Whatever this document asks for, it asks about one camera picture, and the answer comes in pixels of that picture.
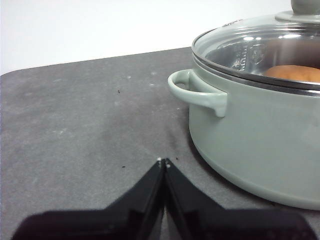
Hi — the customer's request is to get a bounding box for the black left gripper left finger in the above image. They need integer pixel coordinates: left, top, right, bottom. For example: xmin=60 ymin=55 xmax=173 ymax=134
xmin=11 ymin=157 xmax=166 ymax=240

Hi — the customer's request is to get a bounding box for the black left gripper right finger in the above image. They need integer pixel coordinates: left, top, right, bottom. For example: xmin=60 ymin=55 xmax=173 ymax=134
xmin=163 ymin=158 xmax=315 ymax=240

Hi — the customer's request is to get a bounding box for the brown potato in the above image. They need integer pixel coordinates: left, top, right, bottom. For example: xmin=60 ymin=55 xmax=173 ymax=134
xmin=263 ymin=64 xmax=320 ymax=84

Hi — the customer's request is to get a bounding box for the glass lid with green knob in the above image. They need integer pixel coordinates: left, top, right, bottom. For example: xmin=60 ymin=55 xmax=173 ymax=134
xmin=191 ymin=0 xmax=320 ymax=95

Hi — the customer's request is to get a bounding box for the pale green electric cooking pot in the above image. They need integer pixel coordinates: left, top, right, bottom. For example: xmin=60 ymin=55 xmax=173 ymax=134
xmin=167 ymin=69 xmax=320 ymax=211

